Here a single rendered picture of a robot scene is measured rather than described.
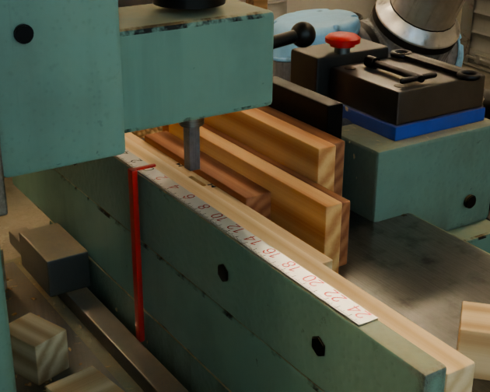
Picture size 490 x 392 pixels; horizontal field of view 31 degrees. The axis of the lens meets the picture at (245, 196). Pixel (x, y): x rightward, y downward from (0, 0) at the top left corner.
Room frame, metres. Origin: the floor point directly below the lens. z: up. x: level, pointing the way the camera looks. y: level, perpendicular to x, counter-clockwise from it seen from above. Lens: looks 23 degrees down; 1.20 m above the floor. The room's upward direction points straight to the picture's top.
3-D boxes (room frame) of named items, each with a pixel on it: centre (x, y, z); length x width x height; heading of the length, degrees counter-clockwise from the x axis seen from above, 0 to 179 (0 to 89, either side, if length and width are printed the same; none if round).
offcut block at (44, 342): (0.58, 0.16, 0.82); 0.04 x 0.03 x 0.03; 53
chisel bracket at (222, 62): (0.61, 0.06, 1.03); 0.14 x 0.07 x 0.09; 123
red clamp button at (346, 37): (0.75, -0.08, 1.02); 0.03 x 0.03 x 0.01
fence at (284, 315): (0.60, 0.07, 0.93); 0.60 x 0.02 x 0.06; 33
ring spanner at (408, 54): (0.73, -0.16, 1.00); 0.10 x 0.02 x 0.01; 33
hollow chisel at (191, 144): (0.62, 0.04, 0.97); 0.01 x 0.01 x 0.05; 33
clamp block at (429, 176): (0.73, -0.12, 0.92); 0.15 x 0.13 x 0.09; 33
